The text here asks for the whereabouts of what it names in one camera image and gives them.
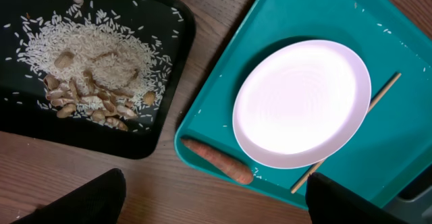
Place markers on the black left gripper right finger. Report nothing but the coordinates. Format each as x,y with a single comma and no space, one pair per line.
328,202

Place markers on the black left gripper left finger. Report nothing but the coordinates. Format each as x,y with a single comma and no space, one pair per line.
99,201

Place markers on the orange carrot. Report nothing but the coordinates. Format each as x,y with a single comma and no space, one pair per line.
234,169

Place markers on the grey dishwasher rack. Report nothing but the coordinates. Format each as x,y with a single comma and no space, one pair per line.
413,203

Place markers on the left wooden chopstick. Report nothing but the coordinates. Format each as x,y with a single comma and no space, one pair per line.
301,181

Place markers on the rice and food scraps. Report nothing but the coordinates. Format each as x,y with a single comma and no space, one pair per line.
95,69

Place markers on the black rectangular tray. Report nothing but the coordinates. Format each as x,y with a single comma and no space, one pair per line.
168,26

